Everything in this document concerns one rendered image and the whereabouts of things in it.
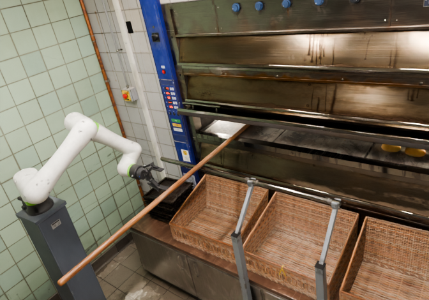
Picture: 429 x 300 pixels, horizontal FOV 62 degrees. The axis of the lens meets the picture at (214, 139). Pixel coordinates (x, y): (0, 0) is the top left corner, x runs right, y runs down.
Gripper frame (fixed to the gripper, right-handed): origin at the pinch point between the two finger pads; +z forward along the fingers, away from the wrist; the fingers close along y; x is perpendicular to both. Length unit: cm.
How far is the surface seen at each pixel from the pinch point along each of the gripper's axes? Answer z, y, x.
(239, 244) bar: 50, 29, 2
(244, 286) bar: 49, 62, 3
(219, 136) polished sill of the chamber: -1, 1, -60
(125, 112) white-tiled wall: -99, -7, -60
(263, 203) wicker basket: 37, 41, -48
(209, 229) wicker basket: 1, 60, -27
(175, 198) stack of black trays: -25, 40, -26
